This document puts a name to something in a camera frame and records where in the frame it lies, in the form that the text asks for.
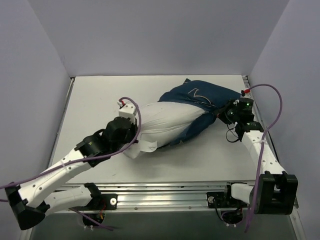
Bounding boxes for aluminium mounting rail frame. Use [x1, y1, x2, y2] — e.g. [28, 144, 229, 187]
[24, 74, 300, 240]

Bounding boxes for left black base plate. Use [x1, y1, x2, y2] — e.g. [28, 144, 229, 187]
[98, 193, 118, 211]

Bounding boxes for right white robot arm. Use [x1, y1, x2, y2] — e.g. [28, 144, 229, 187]
[217, 97, 298, 215]

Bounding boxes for blue fish-print pillowcase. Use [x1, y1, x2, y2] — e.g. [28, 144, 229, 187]
[157, 78, 243, 151]

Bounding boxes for white pillow insert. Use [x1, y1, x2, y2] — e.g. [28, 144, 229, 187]
[123, 102, 206, 159]

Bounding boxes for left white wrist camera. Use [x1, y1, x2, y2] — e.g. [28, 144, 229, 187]
[117, 100, 137, 124]

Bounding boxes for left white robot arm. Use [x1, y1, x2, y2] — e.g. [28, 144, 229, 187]
[4, 116, 141, 230]

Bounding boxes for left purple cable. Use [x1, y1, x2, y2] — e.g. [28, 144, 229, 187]
[0, 96, 143, 231]

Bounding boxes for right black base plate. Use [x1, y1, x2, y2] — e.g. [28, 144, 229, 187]
[206, 191, 247, 209]

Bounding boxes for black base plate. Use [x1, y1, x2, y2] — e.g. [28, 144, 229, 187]
[206, 191, 247, 209]
[98, 193, 118, 211]

